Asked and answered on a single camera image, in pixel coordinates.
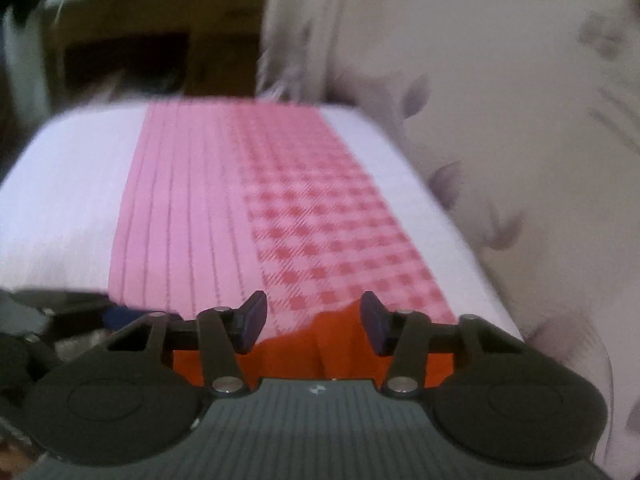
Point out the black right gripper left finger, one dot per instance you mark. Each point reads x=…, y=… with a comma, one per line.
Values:
x=220, y=349

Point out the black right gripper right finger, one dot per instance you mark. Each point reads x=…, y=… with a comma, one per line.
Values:
x=486, y=391

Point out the orange red small garment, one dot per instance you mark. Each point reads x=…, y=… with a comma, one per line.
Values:
x=334, y=345

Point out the pink checkered white bedsheet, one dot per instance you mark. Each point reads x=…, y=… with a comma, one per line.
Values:
x=184, y=205

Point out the beige floral curtain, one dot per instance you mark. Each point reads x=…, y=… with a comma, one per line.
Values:
x=522, y=116

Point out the dark wooden cabinet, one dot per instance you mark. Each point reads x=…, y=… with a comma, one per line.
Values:
x=61, y=52

